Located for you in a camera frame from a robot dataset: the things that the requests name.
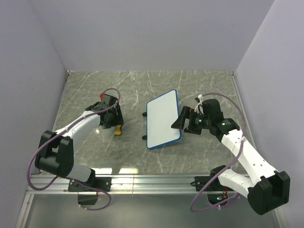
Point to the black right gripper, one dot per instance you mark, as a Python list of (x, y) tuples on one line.
[(185, 113)]

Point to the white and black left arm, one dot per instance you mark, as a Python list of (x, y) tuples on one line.
[(56, 149)]

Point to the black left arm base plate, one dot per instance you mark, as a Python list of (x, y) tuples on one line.
[(100, 183)]

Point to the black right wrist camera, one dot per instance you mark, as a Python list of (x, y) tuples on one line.
[(211, 107)]

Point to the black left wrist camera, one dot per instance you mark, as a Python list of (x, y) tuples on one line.
[(107, 100)]

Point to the aluminium extrusion rail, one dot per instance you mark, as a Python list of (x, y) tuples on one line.
[(153, 184)]

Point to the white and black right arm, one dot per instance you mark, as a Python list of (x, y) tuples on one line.
[(249, 174)]

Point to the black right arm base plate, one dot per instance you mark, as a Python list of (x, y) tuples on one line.
[(200, 181)]

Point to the yellow bone-shaped whiteboard eraser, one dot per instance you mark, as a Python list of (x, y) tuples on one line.
[(118, 130)]

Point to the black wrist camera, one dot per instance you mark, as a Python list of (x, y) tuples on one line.
[(107, 100), (211, 107)]

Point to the blue-framed small whiteboard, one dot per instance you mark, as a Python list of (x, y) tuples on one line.
[(161, 113)]

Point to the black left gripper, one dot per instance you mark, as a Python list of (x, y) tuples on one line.
[(118, 119)]

